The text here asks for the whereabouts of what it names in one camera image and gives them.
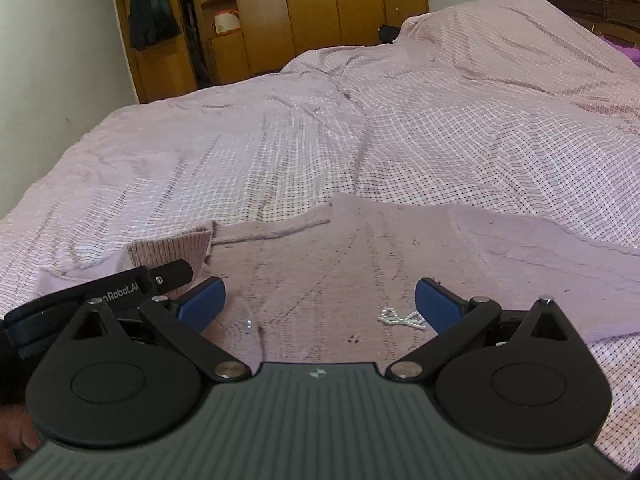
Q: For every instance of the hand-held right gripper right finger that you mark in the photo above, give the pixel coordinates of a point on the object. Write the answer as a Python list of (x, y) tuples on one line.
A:
[(437, 307)]

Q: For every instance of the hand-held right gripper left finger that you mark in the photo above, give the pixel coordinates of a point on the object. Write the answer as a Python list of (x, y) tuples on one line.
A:
[(202, 305)]

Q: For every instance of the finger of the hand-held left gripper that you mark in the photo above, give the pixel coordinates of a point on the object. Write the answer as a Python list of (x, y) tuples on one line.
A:
[(172, 274)]

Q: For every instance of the pink knitted sweater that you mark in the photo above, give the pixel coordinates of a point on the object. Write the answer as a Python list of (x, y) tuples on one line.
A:
[(325, 270)]

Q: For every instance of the person's left hand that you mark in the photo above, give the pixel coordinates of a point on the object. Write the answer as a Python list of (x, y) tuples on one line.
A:
[(17, 425)]

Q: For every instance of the pink checked bed blanket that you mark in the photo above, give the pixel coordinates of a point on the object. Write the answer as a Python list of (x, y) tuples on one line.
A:
[(300, 135)]

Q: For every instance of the white and orange box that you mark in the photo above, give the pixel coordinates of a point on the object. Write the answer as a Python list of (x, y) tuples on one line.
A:
[(226, 22)]

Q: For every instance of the black hanging jacket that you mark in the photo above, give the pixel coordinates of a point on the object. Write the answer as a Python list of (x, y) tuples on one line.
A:
[(150, 10)]

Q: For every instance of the small black object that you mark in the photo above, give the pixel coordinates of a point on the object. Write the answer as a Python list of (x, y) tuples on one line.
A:
[(389, 33)]

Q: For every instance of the wooden wardrobe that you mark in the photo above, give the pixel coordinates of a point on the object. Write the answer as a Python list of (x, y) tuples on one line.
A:
[(310, 5)]

